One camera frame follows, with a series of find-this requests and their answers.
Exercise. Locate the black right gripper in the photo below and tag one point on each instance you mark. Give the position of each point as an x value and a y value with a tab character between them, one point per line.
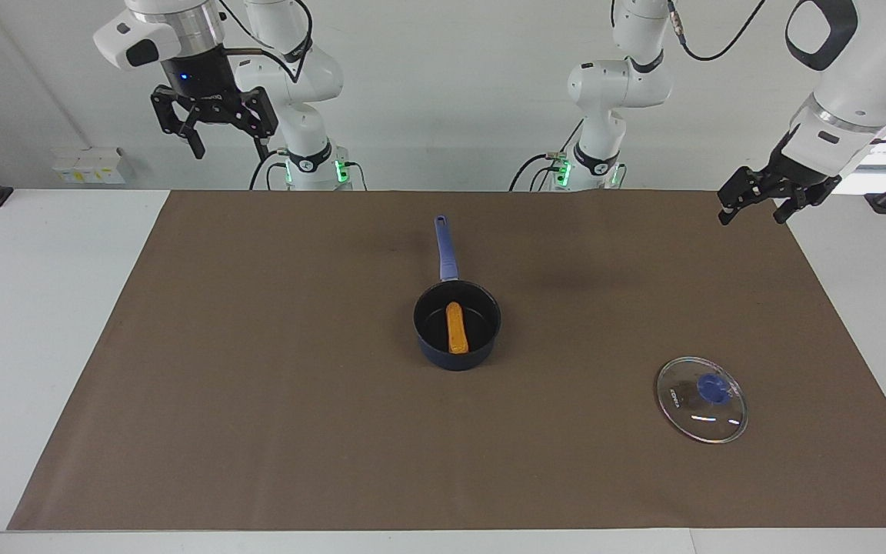
201	81

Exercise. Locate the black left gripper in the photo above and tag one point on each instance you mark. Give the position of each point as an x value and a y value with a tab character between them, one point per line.
801	173

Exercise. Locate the glass lid with blue knob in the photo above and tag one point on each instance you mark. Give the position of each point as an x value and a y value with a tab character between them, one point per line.
701	400

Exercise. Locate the yellow corn cob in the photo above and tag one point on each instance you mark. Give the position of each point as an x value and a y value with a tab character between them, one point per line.
457	331

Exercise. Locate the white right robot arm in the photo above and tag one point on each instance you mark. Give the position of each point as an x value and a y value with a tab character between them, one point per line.
297	77

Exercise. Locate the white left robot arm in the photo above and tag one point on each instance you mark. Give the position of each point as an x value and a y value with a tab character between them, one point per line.
620	85

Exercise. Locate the brown table mat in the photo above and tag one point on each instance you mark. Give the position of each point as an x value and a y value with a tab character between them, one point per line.
258	385

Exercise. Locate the white wall socket box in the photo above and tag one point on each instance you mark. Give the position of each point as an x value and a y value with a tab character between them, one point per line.
89	168

